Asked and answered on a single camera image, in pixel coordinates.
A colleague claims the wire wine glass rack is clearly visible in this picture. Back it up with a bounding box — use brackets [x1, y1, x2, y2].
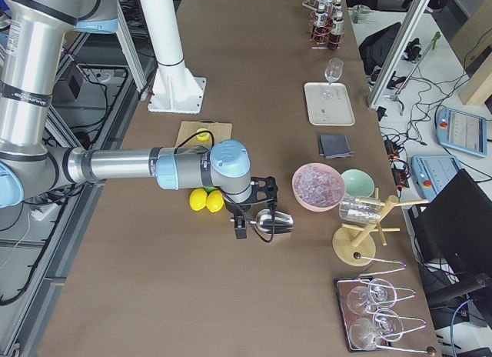
[334, 260, 437, 356]

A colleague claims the pink bowl of ice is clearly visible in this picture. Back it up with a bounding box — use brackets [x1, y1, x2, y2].
[291, 163, 346, 212]

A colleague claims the clear wine glass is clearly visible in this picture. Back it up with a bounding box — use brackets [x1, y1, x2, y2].
[324, 58, 344, 98]

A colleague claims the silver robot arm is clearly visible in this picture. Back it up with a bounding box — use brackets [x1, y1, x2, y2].
[1, 0, 278, 239]

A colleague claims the half lemon slice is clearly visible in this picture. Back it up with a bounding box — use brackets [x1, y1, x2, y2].
[195, 128, 211, 142]

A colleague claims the cream serving tray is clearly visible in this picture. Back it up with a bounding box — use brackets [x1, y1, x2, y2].
[304, 82, 355, 126]

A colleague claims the blue teach pendant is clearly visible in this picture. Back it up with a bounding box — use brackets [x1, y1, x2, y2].
[411, 155, 462, 202]
[436, 108, 487, 158]

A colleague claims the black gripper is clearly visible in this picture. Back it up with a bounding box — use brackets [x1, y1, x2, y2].
[224, 176, 278, 240]

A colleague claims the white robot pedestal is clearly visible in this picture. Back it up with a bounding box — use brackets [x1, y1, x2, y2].
[140, 0, 206, 115]

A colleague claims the bamboo cutting board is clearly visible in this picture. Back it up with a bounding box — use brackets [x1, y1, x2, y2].
[175, 121, 232, 148]

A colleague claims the clear glass mug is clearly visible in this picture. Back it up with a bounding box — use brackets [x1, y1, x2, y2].
[339, 195, 384, 224]

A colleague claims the steel ice scoop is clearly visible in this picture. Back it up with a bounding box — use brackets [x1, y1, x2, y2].
[248, 209, 294, 234]

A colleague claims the wooden cup tree stand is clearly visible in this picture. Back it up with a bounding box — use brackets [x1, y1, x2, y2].
[332, 195, 429, 267]

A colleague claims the copper wire bottle basket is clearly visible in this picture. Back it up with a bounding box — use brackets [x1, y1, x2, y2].
[310, 4, 344, 49]

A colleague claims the upside down wine glass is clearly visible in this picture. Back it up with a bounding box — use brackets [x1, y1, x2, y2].
[367, 279, 397, 308]

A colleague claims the aluminium frame post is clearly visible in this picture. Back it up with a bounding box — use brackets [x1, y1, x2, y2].
[367, 0, 430, 110]

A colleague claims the yellow lemon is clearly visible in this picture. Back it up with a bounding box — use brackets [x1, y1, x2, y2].
[205, 190, 224, 213]
[188, 188, 208, 212]

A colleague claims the tea bottle white cap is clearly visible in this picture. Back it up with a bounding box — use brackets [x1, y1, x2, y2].
[311, 2, 325, 44]

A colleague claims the black monitor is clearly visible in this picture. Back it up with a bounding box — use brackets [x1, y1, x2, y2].
[419, 169, 491, 275]

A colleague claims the mint green bowl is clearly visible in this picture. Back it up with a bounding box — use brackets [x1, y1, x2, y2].
[341, 169, 375, 197]

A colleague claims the grey folded cloth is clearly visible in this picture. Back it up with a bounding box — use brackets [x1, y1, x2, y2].
[318, 134, 354, 159]

